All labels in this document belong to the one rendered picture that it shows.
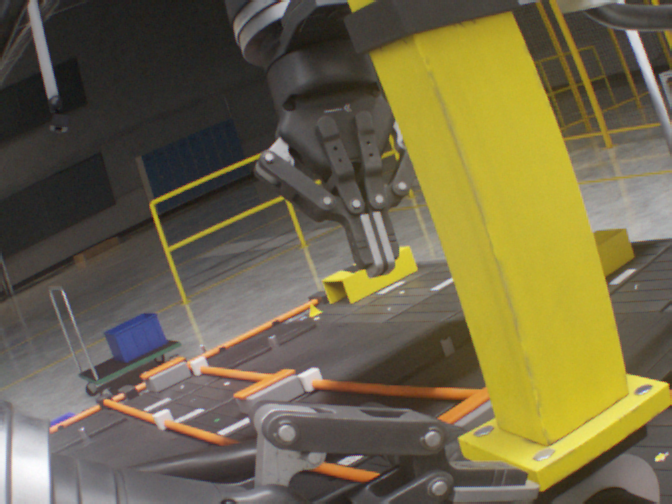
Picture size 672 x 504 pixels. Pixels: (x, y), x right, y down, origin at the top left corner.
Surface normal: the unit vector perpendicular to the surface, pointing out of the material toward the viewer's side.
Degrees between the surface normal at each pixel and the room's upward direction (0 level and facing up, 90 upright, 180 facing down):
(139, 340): 89
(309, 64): 67
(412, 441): 90
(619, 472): 90
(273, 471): 90
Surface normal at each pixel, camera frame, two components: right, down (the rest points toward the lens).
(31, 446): 0.28, -0.87
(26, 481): 0.33, -0.71
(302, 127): 0.25, -0.29
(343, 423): 0.33, 0.04
